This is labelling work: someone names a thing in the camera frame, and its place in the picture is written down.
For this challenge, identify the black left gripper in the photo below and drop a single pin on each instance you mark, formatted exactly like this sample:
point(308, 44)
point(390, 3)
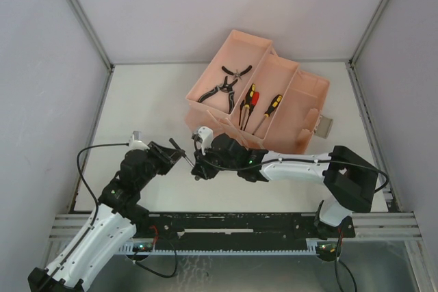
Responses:
point(164, 152)

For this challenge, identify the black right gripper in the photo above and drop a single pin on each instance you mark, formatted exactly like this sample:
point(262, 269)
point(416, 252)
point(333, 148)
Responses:
point(204, 164)

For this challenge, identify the black claw hammer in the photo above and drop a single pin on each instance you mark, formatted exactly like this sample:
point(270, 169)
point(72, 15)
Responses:
point(184, 155)

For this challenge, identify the yellow black screwdriver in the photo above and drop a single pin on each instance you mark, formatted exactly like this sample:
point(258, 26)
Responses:
point(246, 101)
point(271, 108)

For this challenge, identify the pink translucent tool box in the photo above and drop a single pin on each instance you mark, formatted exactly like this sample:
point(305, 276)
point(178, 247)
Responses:
point(312, 91)

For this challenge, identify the red black screwdriver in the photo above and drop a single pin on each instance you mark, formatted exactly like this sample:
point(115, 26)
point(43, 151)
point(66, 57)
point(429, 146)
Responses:
point(252, 105)

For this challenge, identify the black handled pliers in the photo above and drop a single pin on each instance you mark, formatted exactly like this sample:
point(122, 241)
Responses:
point(237, 74)

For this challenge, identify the beige tool box latch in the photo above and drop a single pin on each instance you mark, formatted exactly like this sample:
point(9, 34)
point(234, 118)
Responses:
point(324, 127)

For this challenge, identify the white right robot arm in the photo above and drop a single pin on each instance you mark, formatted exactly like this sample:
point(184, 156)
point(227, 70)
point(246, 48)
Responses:
point(350, 179)

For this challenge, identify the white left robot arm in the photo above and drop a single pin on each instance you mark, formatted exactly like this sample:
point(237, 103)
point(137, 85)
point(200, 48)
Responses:
point(115, 219)

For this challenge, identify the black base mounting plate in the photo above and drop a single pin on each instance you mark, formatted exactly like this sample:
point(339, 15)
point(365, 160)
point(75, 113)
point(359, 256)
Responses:
point(238, 229)

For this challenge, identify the pink middle cantilever tray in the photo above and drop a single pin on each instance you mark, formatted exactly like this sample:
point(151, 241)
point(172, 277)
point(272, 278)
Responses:
point(274, 77)

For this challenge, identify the pink cantilever tray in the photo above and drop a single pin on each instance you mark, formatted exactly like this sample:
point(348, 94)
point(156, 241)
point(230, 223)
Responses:
point(219, 92)
point(274, 77)

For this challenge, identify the pink upper cantilever tray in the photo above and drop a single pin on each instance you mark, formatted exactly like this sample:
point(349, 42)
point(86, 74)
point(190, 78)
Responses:
point(219, 92)

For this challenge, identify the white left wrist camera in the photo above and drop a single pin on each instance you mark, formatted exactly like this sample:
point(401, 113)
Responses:
point(136, 143)

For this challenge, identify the aluminium frame rail front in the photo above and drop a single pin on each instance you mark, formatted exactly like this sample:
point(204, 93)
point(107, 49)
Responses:
point(369, 226)

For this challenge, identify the grey slotted cable duct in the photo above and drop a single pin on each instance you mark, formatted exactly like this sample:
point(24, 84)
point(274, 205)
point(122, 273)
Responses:
point(163, 248)

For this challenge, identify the right aluminium corner post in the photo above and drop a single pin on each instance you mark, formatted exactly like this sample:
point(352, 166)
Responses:
point(371, 26)

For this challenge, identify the aluminium corner post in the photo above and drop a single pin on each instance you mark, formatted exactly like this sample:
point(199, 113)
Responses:
point(371, 26)
point(89, 30)

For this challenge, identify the left aluminium corner post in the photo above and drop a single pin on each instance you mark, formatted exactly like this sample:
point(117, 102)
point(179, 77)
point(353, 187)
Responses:
point(89, 30)

